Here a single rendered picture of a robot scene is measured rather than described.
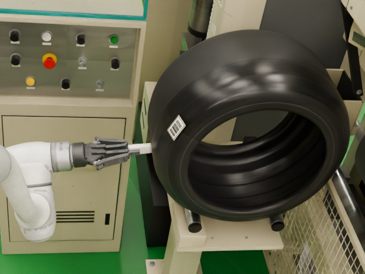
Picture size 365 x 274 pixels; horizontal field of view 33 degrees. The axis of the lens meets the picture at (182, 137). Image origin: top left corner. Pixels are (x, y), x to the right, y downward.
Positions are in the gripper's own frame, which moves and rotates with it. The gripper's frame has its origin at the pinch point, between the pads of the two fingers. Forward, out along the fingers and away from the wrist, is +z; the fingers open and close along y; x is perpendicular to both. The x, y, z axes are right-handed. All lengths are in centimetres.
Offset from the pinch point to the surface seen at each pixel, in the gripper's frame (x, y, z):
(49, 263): 108, 45, -44
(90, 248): 107, 50, -24
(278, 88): -27.2, -11.3, 37.4
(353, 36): -25, 14, 68
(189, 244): 33.4, -12.2, 13.5
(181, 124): -18.0, -11.2, 11.1
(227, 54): -30.1, 2.4, 26.2
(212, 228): 36.5, -3.8, 22.7
